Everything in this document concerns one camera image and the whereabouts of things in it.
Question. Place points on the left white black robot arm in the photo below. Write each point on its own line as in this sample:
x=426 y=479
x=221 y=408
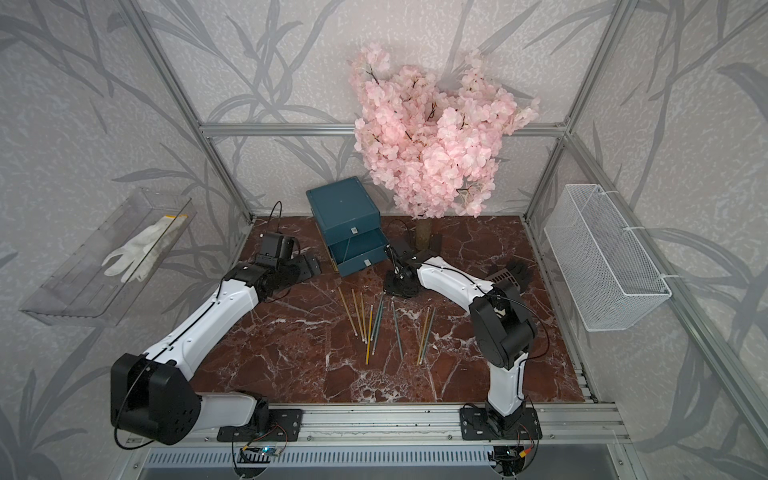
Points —
x=151 y=394

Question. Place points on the left circuit board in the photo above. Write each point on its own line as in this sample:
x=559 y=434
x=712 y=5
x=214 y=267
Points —
x=257 y=455

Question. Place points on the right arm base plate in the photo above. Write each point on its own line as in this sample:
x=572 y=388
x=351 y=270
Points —
x=501 y=423

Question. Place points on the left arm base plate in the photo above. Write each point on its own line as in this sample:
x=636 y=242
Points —
x=274 y=425

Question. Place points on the white glove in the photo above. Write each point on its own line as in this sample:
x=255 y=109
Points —
x=132 y=260

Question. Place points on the aluminium front rail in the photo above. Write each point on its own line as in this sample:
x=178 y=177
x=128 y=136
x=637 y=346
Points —
x=428 y=424

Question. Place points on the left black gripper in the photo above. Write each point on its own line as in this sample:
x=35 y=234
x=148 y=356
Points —
x=306 y=271

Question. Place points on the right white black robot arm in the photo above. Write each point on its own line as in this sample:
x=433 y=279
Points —
x=503 y=325

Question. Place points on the teal drawer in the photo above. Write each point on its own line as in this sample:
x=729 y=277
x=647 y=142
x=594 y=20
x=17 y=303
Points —
x=359 y=252

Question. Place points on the teal drawer cabinet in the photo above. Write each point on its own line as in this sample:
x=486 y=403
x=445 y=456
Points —
x=343 y=209

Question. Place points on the clear plastic wall tray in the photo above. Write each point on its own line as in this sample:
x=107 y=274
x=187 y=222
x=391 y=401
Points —
x=96 y=286

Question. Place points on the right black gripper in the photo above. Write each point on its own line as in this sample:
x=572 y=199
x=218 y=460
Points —
x=407 y=294

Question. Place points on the pink blossom artificial tree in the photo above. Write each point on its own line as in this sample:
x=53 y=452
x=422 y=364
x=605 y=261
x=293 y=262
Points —
x=434 y=148

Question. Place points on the beige slotted scoop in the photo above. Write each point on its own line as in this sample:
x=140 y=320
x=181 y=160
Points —
x=503 y=275

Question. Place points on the white wire mesh basket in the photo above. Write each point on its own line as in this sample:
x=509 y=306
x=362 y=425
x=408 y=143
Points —
x=610 y=276

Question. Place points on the yellow pencil right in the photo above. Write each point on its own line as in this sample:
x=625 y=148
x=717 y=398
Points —
x=423 y=335

